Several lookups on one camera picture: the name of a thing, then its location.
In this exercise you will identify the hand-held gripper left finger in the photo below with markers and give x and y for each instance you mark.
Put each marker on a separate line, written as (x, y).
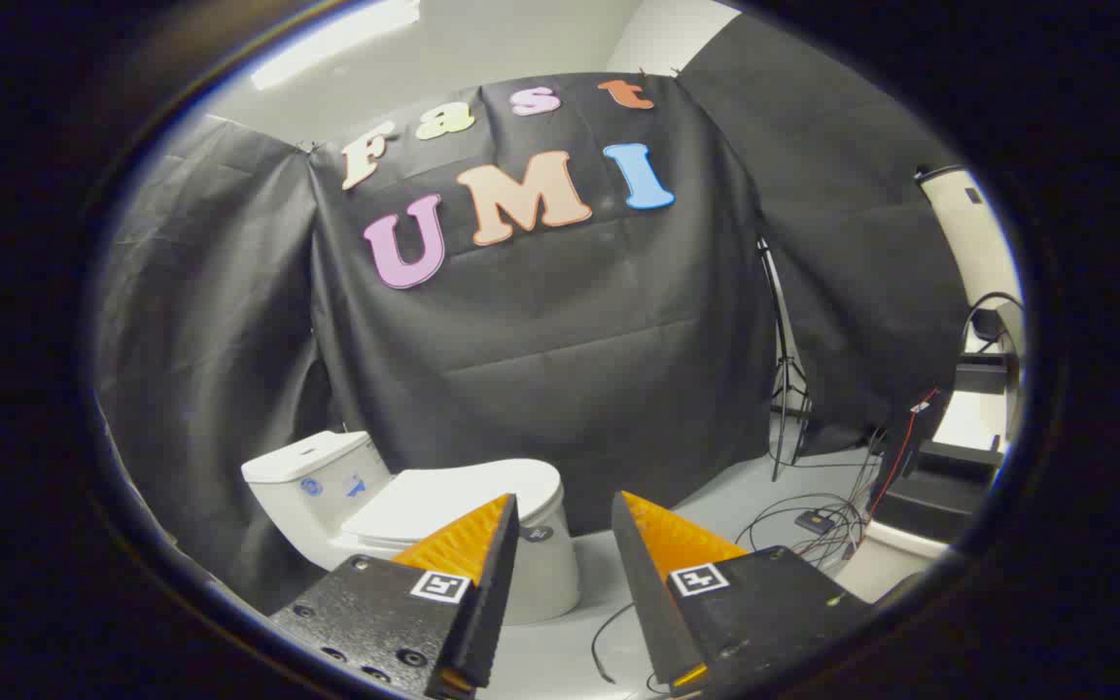
(494, 583)

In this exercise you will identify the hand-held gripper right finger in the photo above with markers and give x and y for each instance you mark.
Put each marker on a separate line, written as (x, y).
(640, 583)

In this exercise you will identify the white toilet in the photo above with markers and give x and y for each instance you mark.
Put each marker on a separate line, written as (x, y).
(286, 507)

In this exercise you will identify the small black floor box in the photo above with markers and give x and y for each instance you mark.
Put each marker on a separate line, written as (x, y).
(814, 522)

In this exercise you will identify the black backdrop cloth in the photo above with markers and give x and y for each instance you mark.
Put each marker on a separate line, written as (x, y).
(560, 350)

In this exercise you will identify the black light stand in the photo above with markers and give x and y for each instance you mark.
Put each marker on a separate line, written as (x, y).
(786, 362)

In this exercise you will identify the black equipment stack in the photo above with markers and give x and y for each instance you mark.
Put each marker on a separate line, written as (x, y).
(939, 486)

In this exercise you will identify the white panel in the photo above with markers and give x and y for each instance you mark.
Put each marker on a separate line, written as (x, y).
(973, 233)

